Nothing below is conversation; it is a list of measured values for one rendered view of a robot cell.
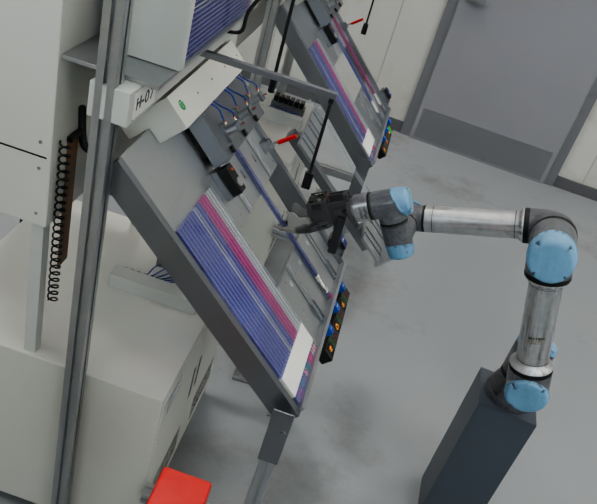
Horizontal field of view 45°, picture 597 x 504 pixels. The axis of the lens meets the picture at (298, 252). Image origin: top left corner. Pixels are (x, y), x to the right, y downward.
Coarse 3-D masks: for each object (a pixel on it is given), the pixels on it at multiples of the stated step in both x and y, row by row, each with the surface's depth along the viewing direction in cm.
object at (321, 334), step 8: (344, 264) 222; (336, 272) 220; (336, 280) 215; (336, 288) 210; (336, 296) 208; (328, 304) 204; (328, 312) 200; (328, 320) 197; (320, 328) 195; (320, 336) 191; (320, 344) 188; (320, 352) 186; (312, 360) 183; (312, 368) 180; (312, 376) 177; (304, 392) 172; (304, 400) 170; (304, 408) 168
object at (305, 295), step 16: (304, 240) 208; (320, 240) 219; (288, 256) 197; (320, 256) 214; (288, 272) 192; (304, 272) 201; (320, 272) 210; (288, 288) 189; (304, 288) 196; (320, 288) 206; (304, 304) 193; (320, 304) 202; (304, 320) 190; (320, 320) 198
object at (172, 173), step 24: (144, 144) 155; (168, 144) 163; (192, 144) 173; (144, 168) 151; (168, 168) 159; (192, 168) 168; (240, 168) 190; (264, 168) 203; (168, 192) 156; (192, 192) 165; (216, 192) 174; (168, 216) 153; (240, 216) 180
